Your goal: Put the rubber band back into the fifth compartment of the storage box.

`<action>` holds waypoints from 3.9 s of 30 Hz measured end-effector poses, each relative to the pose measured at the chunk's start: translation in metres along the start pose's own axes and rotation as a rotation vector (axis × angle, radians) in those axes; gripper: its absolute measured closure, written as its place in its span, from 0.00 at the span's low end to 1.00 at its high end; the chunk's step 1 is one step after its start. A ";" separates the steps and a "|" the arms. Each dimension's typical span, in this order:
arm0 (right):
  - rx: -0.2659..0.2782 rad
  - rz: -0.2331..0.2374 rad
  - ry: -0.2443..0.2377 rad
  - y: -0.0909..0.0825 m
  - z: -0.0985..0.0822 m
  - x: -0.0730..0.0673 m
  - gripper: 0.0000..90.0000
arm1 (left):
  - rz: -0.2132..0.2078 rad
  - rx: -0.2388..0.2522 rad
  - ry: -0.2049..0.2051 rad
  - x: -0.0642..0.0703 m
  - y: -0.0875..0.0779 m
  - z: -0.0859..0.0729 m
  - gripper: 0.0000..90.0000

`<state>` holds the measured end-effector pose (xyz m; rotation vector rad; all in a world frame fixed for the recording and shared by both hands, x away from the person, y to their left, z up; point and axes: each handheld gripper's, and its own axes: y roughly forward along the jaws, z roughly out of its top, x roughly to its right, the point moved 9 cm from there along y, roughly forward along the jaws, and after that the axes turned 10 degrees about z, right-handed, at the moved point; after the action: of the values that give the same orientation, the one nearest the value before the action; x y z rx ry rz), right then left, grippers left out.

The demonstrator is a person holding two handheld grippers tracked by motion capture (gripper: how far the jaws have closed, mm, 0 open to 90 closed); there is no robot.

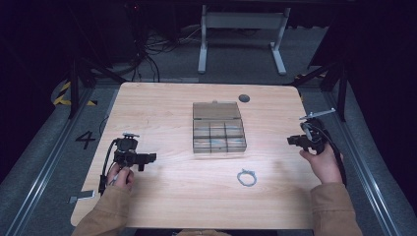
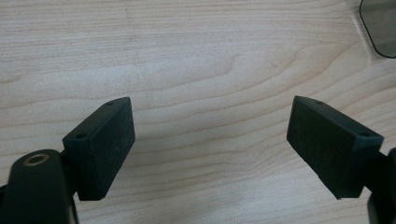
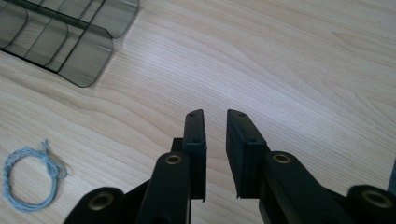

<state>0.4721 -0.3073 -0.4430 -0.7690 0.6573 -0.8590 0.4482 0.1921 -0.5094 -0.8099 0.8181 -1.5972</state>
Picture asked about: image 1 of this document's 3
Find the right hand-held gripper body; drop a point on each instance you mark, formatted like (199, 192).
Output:
(314, 135)

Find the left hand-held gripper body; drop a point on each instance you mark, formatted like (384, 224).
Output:
(126, 151)

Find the person's left hand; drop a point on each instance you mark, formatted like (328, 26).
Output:
(122, 178)

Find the person's right hand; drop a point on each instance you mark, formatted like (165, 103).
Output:
(324, 165)

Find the black tripod stand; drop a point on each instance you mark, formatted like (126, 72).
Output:
(74, 93)
(342, 95)

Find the grey tape piece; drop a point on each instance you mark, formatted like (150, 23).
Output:
(82, 196)

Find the dark round table grommet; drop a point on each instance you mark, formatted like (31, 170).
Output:
(244, 98)

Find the clear plastic compartment box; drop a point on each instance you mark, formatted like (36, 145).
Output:
(218, 128)

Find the yellow black floor tape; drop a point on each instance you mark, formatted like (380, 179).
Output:
(62, 99)

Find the metal floor rail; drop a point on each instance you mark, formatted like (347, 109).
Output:
(42, 167)
(364, 170)

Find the white metal stand frame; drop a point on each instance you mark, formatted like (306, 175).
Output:
(242, 20)

